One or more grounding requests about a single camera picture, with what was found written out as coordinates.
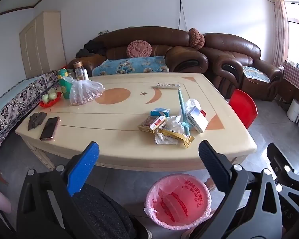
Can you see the pink trash bin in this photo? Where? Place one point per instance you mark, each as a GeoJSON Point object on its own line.
{"type": "Point", "coordinates": [186, 214]}

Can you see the pink curtain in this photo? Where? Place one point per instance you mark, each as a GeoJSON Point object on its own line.
{"type": "Point", "coordinates": [280, 29]}

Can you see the glass jar with gold lid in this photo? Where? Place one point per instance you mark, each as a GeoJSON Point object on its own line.
{"type": "Point", "coordinates": [81, 71]}

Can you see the teal stick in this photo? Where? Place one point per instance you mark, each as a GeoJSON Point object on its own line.
{"type": "Point", "coordinates": [182, 104]}

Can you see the white plastic bag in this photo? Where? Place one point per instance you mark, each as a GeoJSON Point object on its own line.
{"type": "Point", "coordinates": [192, 104]}

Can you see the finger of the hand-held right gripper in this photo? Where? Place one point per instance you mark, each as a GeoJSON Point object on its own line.
{"type": "Point", "coordinates": [281, 159]}

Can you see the dark clothes pile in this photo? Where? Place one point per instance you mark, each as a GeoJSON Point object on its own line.
{"type": "Point", "coordinates": [92, 48]}

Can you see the pink cloth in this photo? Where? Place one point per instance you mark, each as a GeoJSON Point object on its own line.
{"type": "Point", "coordinates": [1, 199]}

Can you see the cream wardrobe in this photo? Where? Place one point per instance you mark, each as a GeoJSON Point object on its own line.
{"type": "Point", "coordinates": [42, 44]}

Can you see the window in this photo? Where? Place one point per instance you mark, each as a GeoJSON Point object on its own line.
{"type": "Point", "coordinates": [295, 32]}

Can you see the brown snack wrapper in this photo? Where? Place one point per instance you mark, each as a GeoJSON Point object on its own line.
{"type": "Point", "coordinates": [145, 124]}

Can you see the round pink cushion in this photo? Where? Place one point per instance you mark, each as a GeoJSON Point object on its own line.
{"type": "Point", "coordinates": [196, 38]}
{"type": "Point", "coordinates": [139, 49]}

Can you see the small white tissue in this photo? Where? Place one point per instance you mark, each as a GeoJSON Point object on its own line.
{"type": "Point", "coordinates": [164, 139]}

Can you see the large white tissue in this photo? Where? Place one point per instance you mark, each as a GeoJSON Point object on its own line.
{"type": "Point", "coordinates": [174, 124]}

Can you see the brown leather sofa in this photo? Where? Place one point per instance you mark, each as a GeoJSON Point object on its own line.
{"type": "Point", "coordinates": [144, 36]}

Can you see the clear bag of peanuts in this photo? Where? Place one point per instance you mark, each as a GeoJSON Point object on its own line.
{"type": "Point", "coordinates": [83, 92]}

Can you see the purple patterned bed sheet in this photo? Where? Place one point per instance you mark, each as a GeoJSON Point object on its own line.
{"type": "Point", "coordinates": [12, 104]}

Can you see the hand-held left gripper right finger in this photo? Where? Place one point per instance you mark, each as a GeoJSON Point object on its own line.
{"type": "Point", "coordinates": [214, 165]}

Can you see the red and white cigarette box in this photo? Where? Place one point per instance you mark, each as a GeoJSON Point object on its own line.
{"type": "Point", "coordinates": [158, 123]}

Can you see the blue cigarette box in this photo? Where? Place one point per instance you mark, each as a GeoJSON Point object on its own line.
{"type": "Point", "coordinates": [160, 112]}

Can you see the pale green fruit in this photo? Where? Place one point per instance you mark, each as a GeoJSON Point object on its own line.
{"type": "Point", "coordinates": [52, 95]}
{"type": "Point", "coordinates": [45, 98]}

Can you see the red plastic stool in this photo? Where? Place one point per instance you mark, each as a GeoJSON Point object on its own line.
{"type": "Point", "coordinates": [243, 107]}

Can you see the teal armchair seat cover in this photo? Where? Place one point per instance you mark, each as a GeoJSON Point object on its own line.
{"type": "Point", "coordinates": [255, 74]}

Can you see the dark grey cloth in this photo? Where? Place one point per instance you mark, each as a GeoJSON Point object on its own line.
{"type": "Point", "coordinates": [102, 211]}

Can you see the green plastic bottle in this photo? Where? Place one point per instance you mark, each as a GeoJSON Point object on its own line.
{"type": "Point", "coordinates": [64, 87]}

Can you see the red checked tablecloth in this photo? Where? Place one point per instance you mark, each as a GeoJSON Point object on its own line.
{"type": "Point", "coordinates": [295, 76]}

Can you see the yellow snack wrapper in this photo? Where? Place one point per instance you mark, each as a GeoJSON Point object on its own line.
{"type": "Point", "coordinates": [182, 138]}

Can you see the brown leather armchair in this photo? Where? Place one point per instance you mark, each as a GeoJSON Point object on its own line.
{"type": "Point", "coordinates": [229, 47]}

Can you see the white remote control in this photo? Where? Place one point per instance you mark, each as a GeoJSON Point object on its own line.
{"type": "Point", "coordinates": [165, 85]}

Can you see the dark grey rag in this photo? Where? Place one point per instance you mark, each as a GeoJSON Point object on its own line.
{"type": "Point", "coordinates": [36, 120]}

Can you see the smartphone with pink case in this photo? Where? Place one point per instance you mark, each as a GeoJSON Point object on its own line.
{"type": "Point", "coordinates": [49, 128]}

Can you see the white appliance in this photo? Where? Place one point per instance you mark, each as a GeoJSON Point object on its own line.
{"type": "Point", "coordinates": [293, 109]}

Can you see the white and blue medicine box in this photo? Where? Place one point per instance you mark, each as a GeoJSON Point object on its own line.
{"type": "Point", "coordinates": [198, 120]}

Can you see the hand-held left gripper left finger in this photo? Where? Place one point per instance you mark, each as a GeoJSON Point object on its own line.
{"type": "Point", "coordinates": [83, 169]}

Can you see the red fruit tray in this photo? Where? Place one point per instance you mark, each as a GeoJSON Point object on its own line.
{"type": "Point", "coordinates": [46, 103]}

